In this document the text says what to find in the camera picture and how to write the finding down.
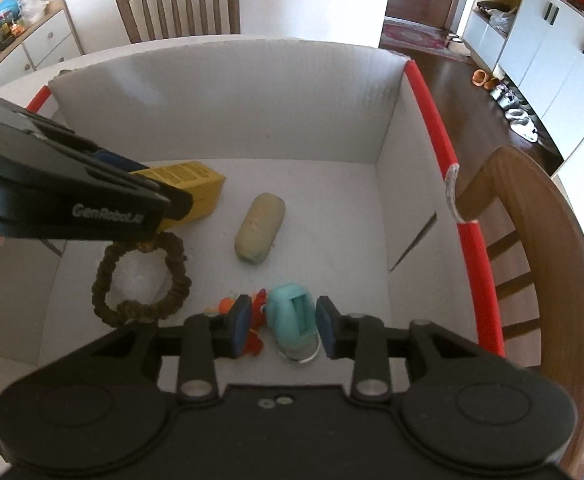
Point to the orange slipper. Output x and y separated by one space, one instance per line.
482 78

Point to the red cardboard box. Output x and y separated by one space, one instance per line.
297 125

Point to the white wooden-top sideboard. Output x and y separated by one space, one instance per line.
37 45

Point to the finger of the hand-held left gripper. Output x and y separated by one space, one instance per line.
179 205
117 160

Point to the beige oval pouch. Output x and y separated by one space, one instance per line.
260 228

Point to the dark brown scrunchie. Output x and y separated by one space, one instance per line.
103 270

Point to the red patterned rug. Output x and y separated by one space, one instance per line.
421 39

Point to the white hallway wall cabinet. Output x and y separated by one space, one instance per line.
551 50

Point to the bag on hallway bench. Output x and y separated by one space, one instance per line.
494 15

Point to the pair of beige slippers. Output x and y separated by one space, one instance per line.
457 44

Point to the teal oval case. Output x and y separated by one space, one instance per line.
292 317

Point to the blue globe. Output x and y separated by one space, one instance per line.
7 8

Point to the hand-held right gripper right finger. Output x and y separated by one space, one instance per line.
328 327

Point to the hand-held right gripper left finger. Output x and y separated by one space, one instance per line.
241 327

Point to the clear plastic bag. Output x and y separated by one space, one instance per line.
33 5

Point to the wooden slat-back chair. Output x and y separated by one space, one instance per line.
177 7

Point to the wooden curved-back chair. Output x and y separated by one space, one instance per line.
546 270

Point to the yellow carton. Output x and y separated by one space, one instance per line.
197 185

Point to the orange flower toy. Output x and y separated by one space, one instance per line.
254 317

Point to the row of white shoes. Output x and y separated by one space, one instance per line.
516 110

